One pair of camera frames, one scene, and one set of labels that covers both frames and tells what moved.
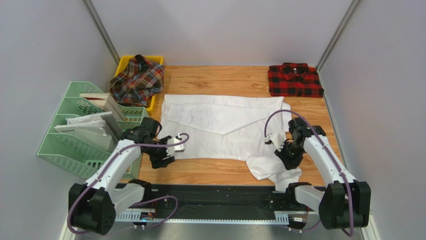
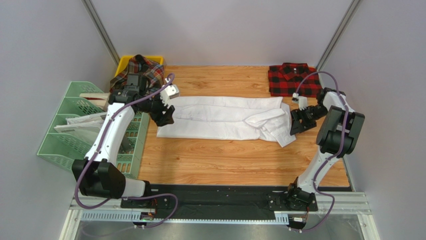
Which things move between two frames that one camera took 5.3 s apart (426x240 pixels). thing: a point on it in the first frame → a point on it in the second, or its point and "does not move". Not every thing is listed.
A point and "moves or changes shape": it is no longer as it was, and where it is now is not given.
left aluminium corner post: x=92 y=10 does not move
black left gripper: x=160 y=163 → x=167 y=119
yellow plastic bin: x=124 y=62 does not move
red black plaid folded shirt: x=294 y=79 does not move
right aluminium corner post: x=352 y=9 does not move
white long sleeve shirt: x=232 y=127 moves or changes shape
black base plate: x=226 y=198 does not move
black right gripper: x=286 y=158 → x=304 y=115
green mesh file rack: x=81 y=152 does not move
